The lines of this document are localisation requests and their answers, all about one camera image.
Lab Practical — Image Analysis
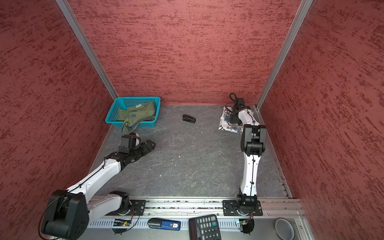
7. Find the white tank top navy trim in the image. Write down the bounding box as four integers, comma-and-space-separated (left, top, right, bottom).
219, 108, 244, 135

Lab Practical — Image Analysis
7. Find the green tank top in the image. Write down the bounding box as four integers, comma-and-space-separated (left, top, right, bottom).
118, 101, 156, 135

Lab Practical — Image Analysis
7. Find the small black stapler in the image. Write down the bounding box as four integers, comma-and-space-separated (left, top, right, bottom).
182, 115, 196, 124

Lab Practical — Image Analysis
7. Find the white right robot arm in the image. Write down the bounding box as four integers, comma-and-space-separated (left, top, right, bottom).
225, 93, 267, 216

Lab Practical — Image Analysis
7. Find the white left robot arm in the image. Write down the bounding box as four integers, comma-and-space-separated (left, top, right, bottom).
38, 133, 156, 240

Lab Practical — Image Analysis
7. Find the teal plastic laundry basket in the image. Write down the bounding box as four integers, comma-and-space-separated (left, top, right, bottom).
105, 97, 161, 128

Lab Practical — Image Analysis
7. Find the left small circuit board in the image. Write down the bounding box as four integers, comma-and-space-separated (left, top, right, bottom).
113, 219, 132, 228

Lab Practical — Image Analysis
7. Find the small circuit board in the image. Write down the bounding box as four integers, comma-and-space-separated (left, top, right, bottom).
113, 219, 132, 228
239, 219, 255, 235

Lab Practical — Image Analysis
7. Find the blue black handheld device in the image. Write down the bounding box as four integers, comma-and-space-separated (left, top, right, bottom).
148, 218, 181, 231

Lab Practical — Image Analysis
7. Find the black calculator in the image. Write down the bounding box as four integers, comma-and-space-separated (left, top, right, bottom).
188, 215, 222, 240

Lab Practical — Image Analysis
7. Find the right small circuit board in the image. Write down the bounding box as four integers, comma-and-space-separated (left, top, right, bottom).
239, 219, 255, 235

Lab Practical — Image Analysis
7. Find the grey tape roll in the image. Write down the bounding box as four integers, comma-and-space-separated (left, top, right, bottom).
274, 218, 295, 240

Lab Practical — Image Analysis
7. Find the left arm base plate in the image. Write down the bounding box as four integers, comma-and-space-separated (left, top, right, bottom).
117, 200, 147, 216

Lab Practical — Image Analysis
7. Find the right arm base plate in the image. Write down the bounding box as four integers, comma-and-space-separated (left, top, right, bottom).
222, 200, 263, 217

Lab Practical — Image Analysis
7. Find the aluminium rail frame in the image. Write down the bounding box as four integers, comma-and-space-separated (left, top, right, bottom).
81, 197, 315, 240

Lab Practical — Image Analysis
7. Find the grey metal corner post right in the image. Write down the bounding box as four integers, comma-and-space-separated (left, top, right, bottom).
256, 0, 313, 112

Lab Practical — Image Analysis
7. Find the grey metal corner post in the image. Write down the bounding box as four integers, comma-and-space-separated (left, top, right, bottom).
256, 0, 313, 112
56, 0, 118, 100

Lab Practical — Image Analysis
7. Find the grey metal corner post left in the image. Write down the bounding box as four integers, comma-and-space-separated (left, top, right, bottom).
56, 0, 118, 100

